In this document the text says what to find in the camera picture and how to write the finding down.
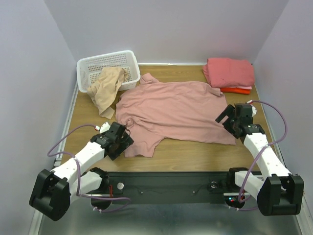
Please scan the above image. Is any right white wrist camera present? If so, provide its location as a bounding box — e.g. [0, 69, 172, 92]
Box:
[246, 100, 257, 117]

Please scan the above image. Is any aluminium extrusion frame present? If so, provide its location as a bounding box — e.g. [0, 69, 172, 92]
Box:
[28, 83, 78, 235]

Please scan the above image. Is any beige crumpled t shirt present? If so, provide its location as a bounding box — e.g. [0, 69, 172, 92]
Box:
[87, 67, 129, 119]

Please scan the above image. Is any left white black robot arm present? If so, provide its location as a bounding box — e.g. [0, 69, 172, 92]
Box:
[29, 122, 134, 221]

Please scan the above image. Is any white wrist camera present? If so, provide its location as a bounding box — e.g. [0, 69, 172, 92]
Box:
[95, 122, 111, 134]
[246, 100, 257, 117]

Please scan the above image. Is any folded light pink shirt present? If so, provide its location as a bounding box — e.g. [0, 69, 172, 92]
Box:
[235, 86, 252, 90]

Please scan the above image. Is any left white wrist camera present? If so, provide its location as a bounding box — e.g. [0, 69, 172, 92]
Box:
[95, 122, 111, 134]

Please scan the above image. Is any dusty pink t shirt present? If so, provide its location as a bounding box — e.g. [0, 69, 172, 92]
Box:
[115, 73, 235, 157]

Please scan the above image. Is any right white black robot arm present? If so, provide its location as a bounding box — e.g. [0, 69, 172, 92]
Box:
[215, 100, 304, 216]

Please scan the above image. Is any folded orange red shirt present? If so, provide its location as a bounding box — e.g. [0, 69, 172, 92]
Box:
[220, 88, 250, 95]

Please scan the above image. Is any white plastic laundry basket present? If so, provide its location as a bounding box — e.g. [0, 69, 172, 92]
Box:
[76, 50, 141, 93]

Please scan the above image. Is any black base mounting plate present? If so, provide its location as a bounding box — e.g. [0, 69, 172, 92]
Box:
[94, 171, 240, 204]

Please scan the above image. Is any folded coral pink shirt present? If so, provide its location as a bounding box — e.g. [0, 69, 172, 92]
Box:
[202, 57, 255, 88]

